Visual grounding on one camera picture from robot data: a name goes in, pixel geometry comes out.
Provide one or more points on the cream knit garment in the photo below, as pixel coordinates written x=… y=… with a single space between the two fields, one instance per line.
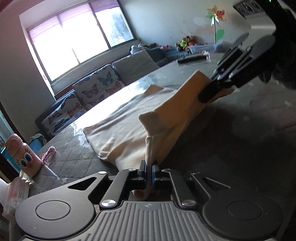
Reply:
x=129 y=129

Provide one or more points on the window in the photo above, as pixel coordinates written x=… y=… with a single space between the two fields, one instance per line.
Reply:
x=76 y=41

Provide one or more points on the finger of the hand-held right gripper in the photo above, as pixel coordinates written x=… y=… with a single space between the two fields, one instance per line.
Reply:
x=231 y=55
x=222 y=85

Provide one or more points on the pink cartoon water bottle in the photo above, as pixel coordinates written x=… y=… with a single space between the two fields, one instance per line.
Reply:
x=25 y=160

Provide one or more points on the blue chair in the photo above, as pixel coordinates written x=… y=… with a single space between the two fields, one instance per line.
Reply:
x=37 y=146

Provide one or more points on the brown plush bear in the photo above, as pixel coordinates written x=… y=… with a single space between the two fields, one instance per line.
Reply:
x=190 y=39

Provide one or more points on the clear plastic storage box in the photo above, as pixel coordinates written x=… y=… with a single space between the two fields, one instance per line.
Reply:
x=208 y=48

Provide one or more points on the wide butterfly print cushion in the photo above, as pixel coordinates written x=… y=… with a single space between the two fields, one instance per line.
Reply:
x=62 y=115

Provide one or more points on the grey cloth on chair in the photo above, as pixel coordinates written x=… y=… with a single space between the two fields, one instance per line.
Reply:
x=37 y=137

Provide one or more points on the square butterfly print cushion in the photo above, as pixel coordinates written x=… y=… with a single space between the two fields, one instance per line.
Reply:
x=97 y=88

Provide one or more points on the dark blue sofa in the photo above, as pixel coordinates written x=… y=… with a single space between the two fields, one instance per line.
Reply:
x=42 y=120

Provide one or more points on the flower wall sticker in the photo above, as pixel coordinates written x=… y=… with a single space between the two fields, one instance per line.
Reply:
x=216 y=16

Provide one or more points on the plain grey cushion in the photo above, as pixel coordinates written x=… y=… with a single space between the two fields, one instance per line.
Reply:
x=136 y=67

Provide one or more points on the white plush toy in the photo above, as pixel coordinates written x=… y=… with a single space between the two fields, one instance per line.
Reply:
x=136 y=48

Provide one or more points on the tissue pack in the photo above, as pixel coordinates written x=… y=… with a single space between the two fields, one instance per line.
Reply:
x=13 y=197

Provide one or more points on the black remote control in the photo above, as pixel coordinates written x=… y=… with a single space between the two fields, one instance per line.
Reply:
x=192 y=59

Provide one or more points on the green plush toy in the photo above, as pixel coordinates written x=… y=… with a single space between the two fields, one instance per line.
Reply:
x=183 y=43

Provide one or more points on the pink plush toy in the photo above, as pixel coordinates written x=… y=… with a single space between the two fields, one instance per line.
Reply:
x=165 y=48

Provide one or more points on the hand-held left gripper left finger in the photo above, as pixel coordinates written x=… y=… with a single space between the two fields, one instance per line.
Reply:
x=124 y=179

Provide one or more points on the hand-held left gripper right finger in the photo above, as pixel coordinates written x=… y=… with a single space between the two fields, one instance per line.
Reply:
x=175 y=185

